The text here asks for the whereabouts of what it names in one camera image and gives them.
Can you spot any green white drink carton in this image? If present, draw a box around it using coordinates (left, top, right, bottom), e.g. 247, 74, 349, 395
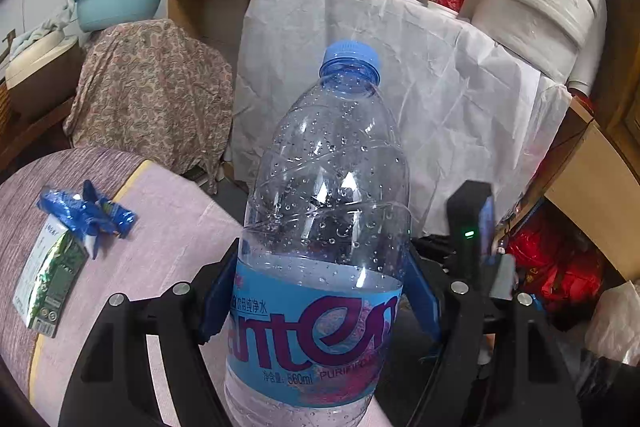
12, 217, 88, 338

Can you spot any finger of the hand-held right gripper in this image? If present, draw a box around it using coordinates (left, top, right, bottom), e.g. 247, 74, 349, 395
446, 179, 497, 282

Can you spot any white crinkled sheet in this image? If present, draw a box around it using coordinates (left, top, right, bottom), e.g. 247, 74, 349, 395
225, 0, 573, 238

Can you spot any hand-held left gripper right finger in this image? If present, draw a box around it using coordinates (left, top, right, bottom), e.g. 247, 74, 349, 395
404, 251, 583, 427

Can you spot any white plastic bag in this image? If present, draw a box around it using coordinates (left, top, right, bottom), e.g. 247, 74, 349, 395
584, 279, 640, 365

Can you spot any purple striped tablecloth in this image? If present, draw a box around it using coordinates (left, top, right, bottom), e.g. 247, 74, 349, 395
0, 147, 391, 427

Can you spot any pale green towel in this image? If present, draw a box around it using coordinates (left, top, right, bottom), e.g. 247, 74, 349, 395
11, 0, 88, 58

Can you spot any blue snack wrapper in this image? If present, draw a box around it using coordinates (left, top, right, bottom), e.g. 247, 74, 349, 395
37, 179, 137, 260

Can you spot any clear plastic bottle blue label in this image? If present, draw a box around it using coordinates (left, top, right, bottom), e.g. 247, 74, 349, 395
223, 39, 413, 427

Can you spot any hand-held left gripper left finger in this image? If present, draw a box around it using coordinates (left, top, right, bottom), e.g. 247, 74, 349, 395
65, 239, 241, 427

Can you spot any dark wooden counter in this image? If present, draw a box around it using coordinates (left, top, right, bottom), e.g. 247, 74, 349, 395
0, 94, 76, 180

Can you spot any red plastic bag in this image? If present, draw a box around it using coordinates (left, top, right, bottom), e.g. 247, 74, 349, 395
507, 207, 606, 313

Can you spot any paisley patterned cloth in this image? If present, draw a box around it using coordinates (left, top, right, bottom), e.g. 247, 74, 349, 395
64, 19, 235, 195

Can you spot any brown pot with cream lid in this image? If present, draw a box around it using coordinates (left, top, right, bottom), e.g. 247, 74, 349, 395
5, 32, 81, 122

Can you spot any light blue plastic basin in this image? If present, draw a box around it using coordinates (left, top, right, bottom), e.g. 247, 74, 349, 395
72, 0, 171, 32

